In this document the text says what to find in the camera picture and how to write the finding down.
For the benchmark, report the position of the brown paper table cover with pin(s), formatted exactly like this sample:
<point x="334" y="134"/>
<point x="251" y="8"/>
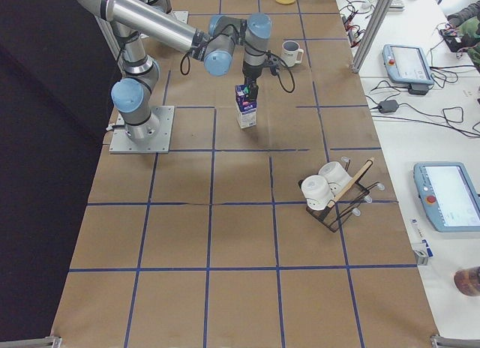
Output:
<point x="210" y="245"/>

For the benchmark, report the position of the small blue white box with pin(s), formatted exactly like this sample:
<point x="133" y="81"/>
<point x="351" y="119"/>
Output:
<point x="420" y="245"/>

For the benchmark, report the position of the brown glass bottle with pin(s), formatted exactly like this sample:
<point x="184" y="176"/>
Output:
<point x="467" y="281"/>

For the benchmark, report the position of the near white cup on rack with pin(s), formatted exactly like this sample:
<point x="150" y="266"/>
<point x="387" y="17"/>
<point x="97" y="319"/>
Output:
<point x="317" y="192"/>

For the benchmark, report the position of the black rack with white cups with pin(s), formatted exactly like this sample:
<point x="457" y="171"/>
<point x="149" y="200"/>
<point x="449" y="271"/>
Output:
<point x="348" y="201"/>

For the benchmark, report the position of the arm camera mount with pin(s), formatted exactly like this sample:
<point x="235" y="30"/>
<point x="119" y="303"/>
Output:
<point x="273" y="63"/>

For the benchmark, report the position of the near teach pendant tablet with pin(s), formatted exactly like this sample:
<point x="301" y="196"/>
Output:
<point x="448" y="196"/>

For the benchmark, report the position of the black power brick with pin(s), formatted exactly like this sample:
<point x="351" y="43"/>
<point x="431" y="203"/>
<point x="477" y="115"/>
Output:
<point x="388" y="106"/>

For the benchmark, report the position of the teach pendant tablet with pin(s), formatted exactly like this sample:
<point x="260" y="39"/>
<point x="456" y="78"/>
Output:
<point x="406" y="64"/>
<point x="448" y="196"/>

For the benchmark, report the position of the far teach pendant tablet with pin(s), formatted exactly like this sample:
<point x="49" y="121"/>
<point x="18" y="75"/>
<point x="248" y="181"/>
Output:
<point x="406" y="64"/>

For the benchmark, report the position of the blue white milk carton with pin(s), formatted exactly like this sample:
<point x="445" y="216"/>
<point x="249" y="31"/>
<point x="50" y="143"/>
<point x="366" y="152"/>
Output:
<point x="246" y="109"/>

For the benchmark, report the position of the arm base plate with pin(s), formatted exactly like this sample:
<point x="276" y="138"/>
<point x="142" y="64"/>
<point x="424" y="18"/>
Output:
<point x="152" y="137"/>

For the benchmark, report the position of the person in camouflage clothing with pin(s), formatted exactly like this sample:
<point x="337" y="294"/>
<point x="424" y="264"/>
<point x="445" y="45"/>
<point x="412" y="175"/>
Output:
<point x="466" y="21"/>

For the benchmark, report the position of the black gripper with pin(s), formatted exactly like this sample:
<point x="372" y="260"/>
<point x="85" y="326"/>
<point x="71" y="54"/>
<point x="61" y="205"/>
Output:
<point x="250" y="72"/>

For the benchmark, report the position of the white mug grey inside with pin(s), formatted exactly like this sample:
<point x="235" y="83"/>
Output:
<point x="292" y="53"/>

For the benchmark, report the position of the white cup on rack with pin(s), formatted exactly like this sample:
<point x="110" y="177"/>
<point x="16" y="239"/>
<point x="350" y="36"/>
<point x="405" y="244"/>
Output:
<point x="336" y="176"/>
<point x="317" y="192"/>

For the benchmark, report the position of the aluminium profile post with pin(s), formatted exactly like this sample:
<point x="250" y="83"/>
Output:
<point x="373" y="27"/>

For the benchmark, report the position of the far white cup on rack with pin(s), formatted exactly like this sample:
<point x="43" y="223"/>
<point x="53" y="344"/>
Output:
<point x="336" y="176"/>

